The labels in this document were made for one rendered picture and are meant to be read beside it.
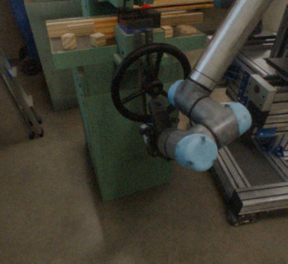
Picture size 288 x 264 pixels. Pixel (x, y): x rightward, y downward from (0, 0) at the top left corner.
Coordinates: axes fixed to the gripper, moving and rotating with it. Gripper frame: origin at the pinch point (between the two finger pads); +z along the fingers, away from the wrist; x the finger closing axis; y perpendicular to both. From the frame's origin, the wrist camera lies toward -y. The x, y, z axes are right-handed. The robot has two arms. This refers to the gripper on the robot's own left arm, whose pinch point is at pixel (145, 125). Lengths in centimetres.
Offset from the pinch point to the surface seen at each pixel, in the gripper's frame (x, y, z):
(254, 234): 53, 72, 16
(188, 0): 148, -110, 208
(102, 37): -6.8, -32.0, 10.6
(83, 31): -11.6, -38.1, 23.2
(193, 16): 38, -39, 22
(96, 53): -9.7, -27.2, 11.6
